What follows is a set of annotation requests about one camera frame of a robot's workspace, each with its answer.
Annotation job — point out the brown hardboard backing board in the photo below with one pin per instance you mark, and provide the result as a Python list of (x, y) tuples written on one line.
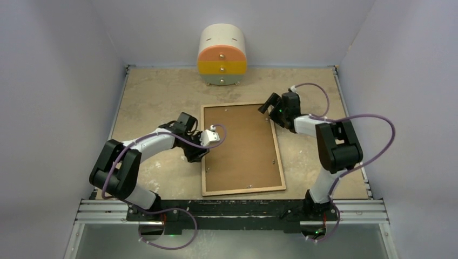
[(239, 150)]

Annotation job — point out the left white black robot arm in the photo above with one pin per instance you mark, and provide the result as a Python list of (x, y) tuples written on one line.
[(116, 170)]

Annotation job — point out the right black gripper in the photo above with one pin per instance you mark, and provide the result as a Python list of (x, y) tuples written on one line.
[(272, 100)]

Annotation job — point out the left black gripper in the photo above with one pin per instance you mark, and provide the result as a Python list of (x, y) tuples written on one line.
[(195, 155)]

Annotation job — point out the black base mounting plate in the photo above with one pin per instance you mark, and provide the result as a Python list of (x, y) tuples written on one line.
[(288, 216)]

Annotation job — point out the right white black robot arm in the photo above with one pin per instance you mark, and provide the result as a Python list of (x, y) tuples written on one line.
[(339, 149)]

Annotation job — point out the black wooden picture frame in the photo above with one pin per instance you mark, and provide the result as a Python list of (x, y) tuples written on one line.
[(243, 191)]

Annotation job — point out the round three-drawer mini cabinet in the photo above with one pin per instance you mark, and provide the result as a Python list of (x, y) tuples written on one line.
[(222, 58)]

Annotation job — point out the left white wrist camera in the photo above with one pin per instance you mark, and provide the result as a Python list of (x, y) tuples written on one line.
[(209, 137)]

